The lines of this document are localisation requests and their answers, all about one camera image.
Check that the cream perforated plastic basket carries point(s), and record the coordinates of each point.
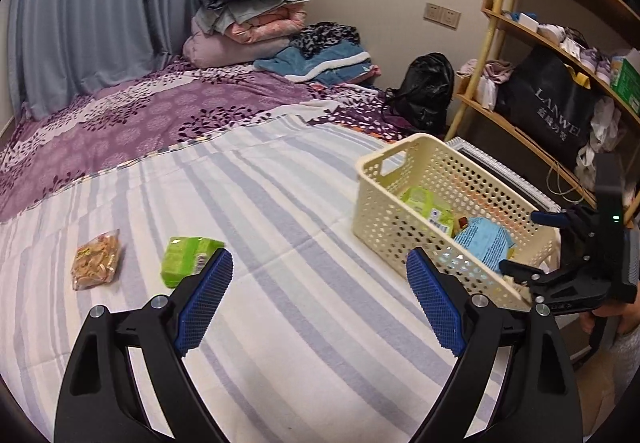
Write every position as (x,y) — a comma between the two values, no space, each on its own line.
(385,203)

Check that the wall socket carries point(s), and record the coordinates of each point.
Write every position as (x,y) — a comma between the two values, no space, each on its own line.
(451,18)
(433,13)

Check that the lilac sneaker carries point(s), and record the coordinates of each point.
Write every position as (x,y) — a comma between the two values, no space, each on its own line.
(604,70)
(587,58)

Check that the black backpack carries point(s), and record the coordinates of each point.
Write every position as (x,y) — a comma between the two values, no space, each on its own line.
(425,93)

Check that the large green snack packet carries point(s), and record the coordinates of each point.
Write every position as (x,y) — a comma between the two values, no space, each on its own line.
(422,203)

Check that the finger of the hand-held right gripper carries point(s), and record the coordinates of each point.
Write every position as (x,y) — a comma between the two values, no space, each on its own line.
(555,285)
(550,219)

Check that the person's right hand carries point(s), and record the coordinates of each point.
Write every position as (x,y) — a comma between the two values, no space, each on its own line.
(630,318)

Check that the small green snack packet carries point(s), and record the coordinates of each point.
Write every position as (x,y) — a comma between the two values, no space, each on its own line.
(185,260)

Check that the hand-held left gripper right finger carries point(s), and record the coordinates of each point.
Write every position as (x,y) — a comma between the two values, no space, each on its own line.
(435,303)

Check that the blue snack packet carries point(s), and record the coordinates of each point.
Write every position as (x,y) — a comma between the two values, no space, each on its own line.
(482,240)

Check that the clear biscuit packet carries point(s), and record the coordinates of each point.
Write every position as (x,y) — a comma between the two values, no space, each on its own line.
(95,263)

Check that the pink floral quilt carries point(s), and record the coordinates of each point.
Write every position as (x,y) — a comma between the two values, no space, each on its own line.
(270,25)

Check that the white framed glass table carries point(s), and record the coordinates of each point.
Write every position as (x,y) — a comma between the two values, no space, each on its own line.
(520,180)

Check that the beige folded garment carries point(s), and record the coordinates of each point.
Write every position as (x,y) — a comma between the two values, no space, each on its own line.
(487,69)

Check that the green white cardboard box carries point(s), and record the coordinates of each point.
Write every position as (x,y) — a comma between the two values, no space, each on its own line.
(627,83)

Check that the blue-grey curtain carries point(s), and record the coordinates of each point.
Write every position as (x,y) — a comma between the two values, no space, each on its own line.
(100,13)

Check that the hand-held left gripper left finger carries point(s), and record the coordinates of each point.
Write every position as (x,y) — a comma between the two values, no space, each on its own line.
(205,303)

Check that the mauve pillow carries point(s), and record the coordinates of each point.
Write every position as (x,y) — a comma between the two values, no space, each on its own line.
(225,50)

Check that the white sneaker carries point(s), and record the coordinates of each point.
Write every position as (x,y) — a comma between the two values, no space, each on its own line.
(550,33)

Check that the white plastic bag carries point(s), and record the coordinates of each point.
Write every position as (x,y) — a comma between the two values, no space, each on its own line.
(600,138)

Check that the small white box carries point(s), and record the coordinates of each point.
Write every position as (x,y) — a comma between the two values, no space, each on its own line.
(527,23)

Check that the leopard print cloth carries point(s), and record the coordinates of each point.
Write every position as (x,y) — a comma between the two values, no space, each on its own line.
(325,38)

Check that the light grey folded sheet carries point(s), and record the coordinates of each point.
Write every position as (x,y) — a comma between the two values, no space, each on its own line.
(225,18)

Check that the purple floral bedsheet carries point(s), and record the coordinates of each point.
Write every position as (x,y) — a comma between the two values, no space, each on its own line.
(150,123)

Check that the blue white striped sheet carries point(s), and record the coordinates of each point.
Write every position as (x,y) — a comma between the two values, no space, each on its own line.
(300,298)

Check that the blue fleece blanket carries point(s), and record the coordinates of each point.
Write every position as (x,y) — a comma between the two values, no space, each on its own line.
(310,65)

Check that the black shopping bag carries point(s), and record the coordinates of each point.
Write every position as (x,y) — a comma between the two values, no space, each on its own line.
(545,108)

